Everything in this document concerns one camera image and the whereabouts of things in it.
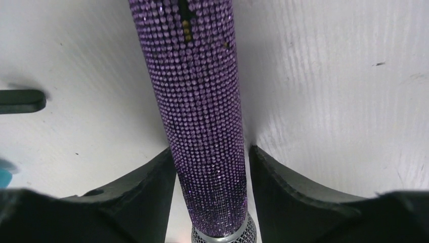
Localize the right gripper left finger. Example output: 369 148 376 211
1 149 176 242

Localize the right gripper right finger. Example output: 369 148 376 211
249 145 428 242

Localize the tripod shock mount stand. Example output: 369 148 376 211
1 89 47 114

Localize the purple glitter microphone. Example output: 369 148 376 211
129 0 257 242

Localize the blue toy microphone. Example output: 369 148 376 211
1 158 19 189

